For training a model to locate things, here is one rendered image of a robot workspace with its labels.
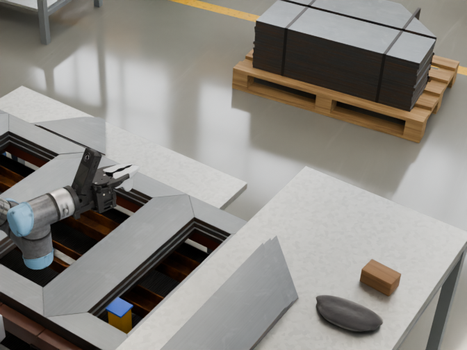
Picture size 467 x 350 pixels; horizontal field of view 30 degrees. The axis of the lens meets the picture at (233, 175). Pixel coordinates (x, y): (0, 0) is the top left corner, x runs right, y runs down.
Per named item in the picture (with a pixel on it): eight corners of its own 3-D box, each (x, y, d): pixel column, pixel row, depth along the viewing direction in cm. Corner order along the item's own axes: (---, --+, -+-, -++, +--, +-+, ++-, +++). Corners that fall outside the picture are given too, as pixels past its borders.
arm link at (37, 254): (38, 240, 229) (35, 207, 222) (60, 264, 222) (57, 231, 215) (11, 252, 224) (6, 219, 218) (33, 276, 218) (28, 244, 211)
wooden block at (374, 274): (358, 281, 255) (361, 269, 252) (369, 270, 258) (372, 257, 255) (388, 296, 250) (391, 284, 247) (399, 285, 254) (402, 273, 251)
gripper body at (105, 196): (103, 194, 229) (63, 211, 223) (99, 166, 225) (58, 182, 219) (119, 205, 224) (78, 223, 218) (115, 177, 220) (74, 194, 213)
